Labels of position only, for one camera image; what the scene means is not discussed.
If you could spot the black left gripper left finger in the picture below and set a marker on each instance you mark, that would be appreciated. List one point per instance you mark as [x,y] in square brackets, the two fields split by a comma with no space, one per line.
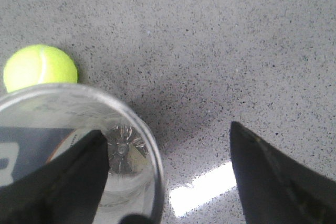
[66,190]

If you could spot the tennis ball far left edge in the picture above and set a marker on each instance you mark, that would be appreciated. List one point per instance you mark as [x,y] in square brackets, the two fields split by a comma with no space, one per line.
[38,64]

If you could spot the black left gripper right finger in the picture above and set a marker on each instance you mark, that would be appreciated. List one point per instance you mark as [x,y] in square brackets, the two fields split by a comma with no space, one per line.
[274,188]

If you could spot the white blue tennis ball can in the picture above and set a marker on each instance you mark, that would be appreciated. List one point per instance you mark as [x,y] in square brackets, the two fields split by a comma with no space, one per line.
[40,123]

